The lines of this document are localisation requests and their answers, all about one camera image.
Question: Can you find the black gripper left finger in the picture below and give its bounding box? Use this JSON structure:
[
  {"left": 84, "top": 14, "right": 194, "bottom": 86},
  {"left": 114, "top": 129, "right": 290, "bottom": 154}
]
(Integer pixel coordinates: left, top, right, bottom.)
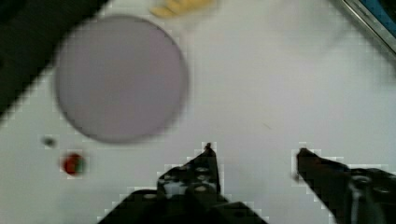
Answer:
[{"left": 98, "top": 144, "right": 268, "bottom": 224}]

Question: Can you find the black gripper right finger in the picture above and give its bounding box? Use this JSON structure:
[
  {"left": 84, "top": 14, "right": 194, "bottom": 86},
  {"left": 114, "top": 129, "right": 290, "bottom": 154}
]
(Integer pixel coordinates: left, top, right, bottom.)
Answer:
[{"left": 296, "top": 148, "right": 395, "bottom": 224}]

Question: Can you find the red green toy strawberry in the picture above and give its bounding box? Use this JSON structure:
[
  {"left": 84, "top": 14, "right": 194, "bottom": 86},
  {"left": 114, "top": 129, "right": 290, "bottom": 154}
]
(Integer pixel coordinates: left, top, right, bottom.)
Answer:
[{"left": 61, "top": 153, "right": 85, "bottom": 175}]

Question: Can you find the round lilac plate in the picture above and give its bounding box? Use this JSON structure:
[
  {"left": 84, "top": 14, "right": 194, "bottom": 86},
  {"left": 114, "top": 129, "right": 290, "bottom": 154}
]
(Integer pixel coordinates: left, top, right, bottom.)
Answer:
[{"left": 54, "top": 15, "right": 189, "bottom": 144}]

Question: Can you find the yellow toy banana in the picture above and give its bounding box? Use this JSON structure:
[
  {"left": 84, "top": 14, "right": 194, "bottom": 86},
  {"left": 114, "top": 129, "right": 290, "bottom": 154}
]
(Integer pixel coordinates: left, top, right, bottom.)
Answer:
[{"left": 149, "top": 0, "right": 216, "bottom": 19}]

